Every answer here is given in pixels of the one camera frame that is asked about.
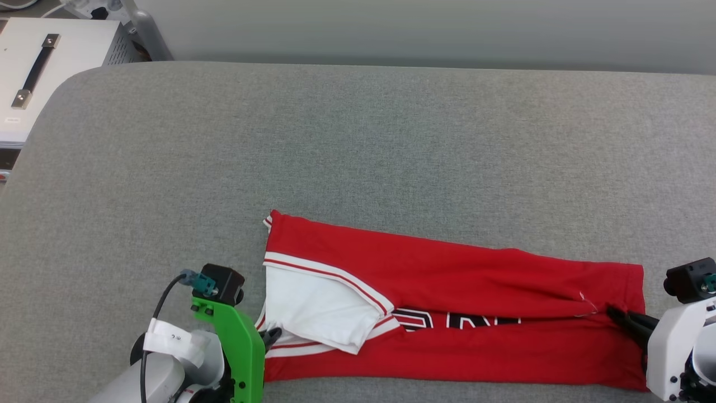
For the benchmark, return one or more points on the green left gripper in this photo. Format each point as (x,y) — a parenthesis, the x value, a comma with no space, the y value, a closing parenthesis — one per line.
(243,358)

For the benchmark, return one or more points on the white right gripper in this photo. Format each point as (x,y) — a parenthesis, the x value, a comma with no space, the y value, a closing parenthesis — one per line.
(671,352)

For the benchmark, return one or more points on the red and white jersey garment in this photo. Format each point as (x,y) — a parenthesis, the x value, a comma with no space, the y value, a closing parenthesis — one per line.
(447,268)

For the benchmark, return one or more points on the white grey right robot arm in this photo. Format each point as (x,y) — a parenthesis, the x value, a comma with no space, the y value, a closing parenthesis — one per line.
(707,358)

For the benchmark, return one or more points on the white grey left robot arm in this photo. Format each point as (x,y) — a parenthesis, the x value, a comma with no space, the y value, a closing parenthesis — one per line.
(162,380)

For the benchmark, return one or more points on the white tape label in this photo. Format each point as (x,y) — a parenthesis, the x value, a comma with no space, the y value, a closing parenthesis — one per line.
(173,341)

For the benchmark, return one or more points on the white equipment case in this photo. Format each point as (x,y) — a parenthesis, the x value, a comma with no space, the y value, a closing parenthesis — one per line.
(72,61)

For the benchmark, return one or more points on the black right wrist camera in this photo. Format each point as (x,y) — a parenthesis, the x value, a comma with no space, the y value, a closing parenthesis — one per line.
(685,280)

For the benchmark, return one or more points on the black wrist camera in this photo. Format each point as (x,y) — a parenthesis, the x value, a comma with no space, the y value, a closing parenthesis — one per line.
(685,280)
(226,282)

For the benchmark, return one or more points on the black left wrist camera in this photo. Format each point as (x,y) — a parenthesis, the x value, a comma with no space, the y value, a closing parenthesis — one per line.
(226,282)

